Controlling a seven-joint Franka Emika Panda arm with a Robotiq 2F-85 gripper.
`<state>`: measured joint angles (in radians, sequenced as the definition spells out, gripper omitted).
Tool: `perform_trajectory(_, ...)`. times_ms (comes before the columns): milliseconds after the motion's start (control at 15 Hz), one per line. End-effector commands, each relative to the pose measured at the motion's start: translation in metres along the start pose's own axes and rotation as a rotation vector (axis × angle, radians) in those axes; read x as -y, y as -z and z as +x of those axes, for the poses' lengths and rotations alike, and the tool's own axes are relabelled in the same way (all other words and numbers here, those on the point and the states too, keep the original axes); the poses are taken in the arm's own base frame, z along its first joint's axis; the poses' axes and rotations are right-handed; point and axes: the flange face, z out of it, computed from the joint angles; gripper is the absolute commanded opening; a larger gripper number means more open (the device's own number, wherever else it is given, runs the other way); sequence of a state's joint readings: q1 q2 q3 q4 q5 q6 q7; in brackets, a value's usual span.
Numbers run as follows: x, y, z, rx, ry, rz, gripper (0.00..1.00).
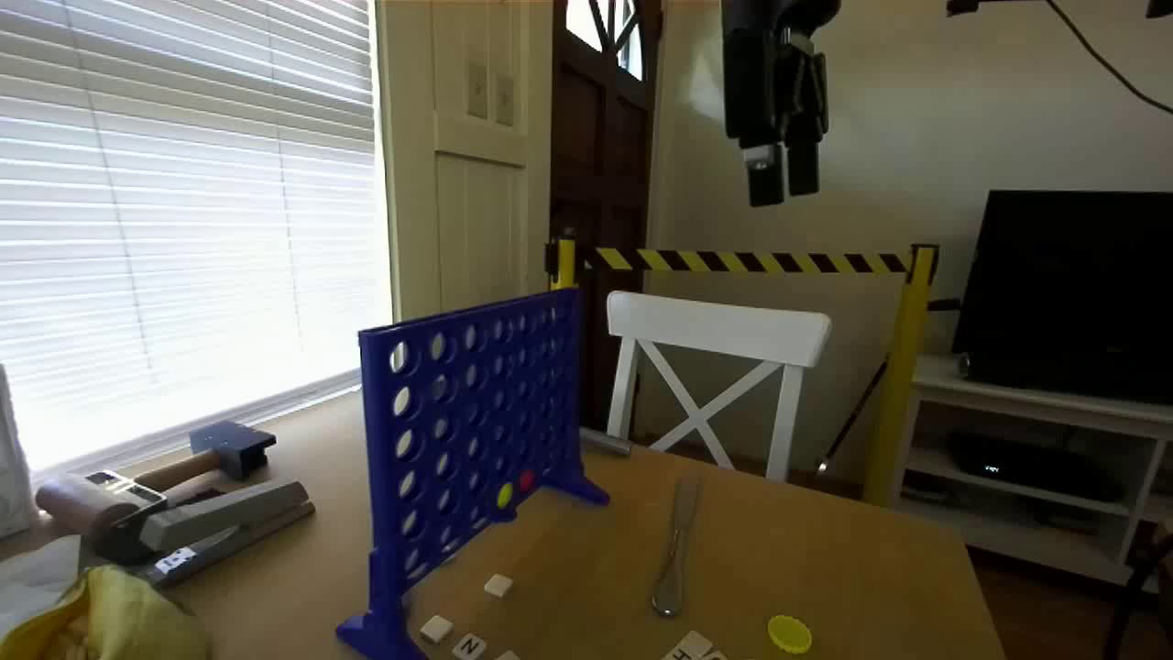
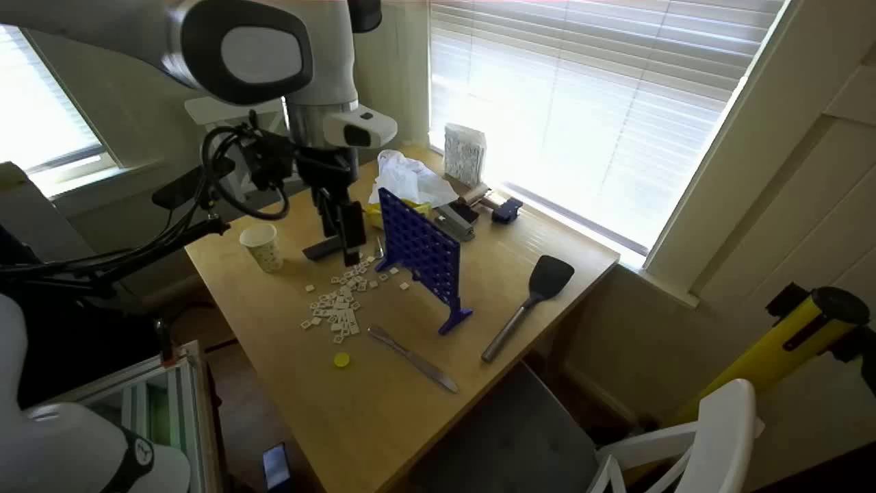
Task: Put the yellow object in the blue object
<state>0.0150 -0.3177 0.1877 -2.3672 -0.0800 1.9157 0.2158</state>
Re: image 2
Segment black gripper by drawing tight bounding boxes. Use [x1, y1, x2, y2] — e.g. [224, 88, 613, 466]
[243, 136, 368, 265]

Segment yellow game disc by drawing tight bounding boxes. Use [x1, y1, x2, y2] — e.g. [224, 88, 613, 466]
[332, 350, 354, 369]

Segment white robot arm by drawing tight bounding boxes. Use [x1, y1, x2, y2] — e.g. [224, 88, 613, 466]
[0, 0, 396, 265]

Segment black remote control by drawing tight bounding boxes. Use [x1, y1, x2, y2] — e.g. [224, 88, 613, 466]
[303, 236, 343, 260]

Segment clear plastic bag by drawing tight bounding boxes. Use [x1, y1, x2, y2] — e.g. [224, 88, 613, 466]
[369, 150, 457, 208]

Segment paper cup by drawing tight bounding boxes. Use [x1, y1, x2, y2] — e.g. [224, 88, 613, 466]
[239, 223, 283, 275]

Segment blue connect four grid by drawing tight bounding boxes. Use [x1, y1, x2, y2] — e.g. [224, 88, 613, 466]
[377, 190, 469, 334]

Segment grey stapler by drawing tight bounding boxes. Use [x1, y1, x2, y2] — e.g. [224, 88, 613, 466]
[432, 199, 477, 242]

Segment small dark blue box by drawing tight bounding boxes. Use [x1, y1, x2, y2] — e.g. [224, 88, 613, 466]
[491, 198, 522, 225]

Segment black spatula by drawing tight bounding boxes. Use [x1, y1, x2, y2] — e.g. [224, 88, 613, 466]
[481, 255, 574, 364]

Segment smartphone on floor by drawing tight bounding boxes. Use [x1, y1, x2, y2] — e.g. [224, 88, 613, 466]
[262, 444, 294, 493]

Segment white window blinds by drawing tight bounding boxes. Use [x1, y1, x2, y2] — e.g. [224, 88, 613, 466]
[426, 0, 785, 253]

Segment white wooden chair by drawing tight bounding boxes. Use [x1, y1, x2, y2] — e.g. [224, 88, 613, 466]
[587, 379, 760, 493]

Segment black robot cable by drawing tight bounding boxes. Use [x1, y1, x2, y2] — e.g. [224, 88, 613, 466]
[150, 121, 295, 225]

